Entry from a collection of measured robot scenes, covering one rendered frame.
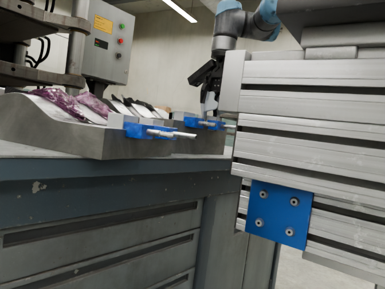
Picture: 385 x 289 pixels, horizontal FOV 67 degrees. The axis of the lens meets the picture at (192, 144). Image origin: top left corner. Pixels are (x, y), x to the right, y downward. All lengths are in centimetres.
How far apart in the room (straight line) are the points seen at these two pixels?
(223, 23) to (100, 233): 66
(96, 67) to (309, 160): 140
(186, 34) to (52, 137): 845
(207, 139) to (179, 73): 785
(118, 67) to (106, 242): 119
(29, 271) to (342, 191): 53
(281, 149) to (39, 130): 43
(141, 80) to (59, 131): 897
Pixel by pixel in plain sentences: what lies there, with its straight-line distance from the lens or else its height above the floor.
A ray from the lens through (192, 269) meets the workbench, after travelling 99.
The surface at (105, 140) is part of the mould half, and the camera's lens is 51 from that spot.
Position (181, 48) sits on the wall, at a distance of 889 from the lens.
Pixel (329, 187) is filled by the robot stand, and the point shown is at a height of 82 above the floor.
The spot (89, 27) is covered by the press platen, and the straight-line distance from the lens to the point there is 148.
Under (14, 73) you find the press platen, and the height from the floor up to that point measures 100.
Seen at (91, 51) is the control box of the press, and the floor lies 120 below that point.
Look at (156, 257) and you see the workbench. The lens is 84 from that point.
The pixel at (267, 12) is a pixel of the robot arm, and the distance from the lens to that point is 81.
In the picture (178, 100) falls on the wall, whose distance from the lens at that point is 856.
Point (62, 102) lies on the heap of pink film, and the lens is 66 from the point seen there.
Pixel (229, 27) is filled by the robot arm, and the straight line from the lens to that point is 92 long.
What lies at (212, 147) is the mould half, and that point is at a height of 82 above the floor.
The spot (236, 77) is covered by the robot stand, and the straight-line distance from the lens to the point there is 43.
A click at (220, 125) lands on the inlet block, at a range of 88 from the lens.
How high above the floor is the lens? 87
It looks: 3 degrees down
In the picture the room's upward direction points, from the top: 8 degrees clockwise
